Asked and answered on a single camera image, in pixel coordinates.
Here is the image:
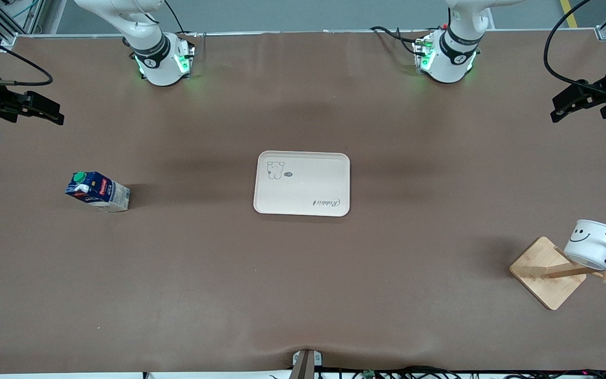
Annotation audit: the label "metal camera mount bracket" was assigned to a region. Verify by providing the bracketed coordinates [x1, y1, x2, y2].
[291, 349, 324, 379]

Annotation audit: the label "black cable at right base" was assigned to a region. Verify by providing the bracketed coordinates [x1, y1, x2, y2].
[162, 0, 188, 35]

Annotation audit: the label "black cables at left base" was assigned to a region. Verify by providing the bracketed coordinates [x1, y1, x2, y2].
[370, 25, 420, 57]

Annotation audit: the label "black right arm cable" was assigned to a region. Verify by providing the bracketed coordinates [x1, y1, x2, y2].
[0, 24, 54, 86]

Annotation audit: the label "white smiley cup black handle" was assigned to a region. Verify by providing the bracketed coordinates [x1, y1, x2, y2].
[563, 220, 606, 271]

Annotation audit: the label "blue milk carton green cap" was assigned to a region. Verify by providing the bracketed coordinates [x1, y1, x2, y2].
[65, 171, 131, 213]

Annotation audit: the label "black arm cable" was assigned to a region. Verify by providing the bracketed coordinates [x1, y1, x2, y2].
[0, 24, 54, 86]
[543, 0, 606, 98]

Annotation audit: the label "cream tray with bear print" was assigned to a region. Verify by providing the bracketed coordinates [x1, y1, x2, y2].
[253, 151, 351, 217]

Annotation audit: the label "wooden mug rack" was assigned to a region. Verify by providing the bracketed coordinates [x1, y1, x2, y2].
[509, 232, 606, 311]

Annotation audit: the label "brown table cover sheet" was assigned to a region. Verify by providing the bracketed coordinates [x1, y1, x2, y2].
[0, 29, 606, 375]

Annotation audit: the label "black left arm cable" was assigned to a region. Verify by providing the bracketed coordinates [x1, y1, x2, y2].
[543, 0, 606, 98]

